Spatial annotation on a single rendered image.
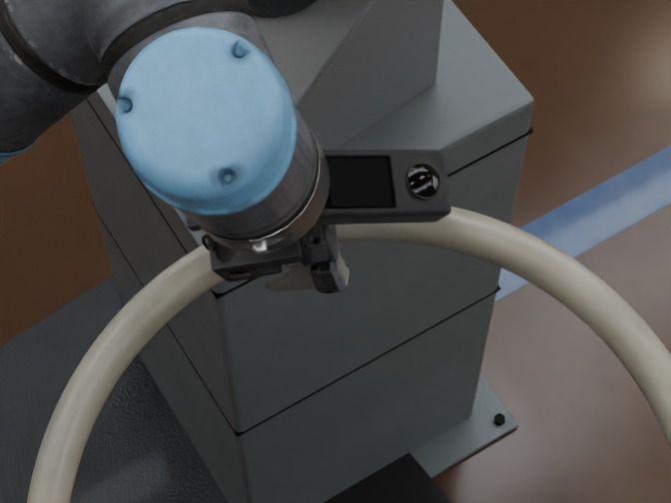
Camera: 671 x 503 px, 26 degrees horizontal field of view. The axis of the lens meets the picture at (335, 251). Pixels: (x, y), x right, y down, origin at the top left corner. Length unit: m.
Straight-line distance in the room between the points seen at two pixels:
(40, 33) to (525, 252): 0.37
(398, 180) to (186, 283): 0.18
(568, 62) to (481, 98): 1.13
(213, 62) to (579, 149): 1.86
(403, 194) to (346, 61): 0.47
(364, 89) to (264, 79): 0.73
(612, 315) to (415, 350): 0.96
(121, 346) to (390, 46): 0.54
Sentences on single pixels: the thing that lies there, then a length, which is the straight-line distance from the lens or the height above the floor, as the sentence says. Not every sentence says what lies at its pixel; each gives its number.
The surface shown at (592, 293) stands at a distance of 1.00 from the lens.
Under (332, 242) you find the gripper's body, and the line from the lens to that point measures 0.98.
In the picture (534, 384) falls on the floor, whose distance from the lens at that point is 2.35.
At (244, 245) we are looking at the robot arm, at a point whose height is 1.35.
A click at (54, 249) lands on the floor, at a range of 2.49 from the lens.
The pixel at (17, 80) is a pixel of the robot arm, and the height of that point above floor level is 1.44.
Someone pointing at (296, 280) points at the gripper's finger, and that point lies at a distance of 1.06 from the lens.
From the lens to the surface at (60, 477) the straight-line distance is 1.05.
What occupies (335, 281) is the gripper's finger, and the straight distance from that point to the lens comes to 1.00.
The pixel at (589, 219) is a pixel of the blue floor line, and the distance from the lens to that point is 2.51.
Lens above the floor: 2.11
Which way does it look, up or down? 60 degrees down
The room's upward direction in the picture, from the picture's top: straight up
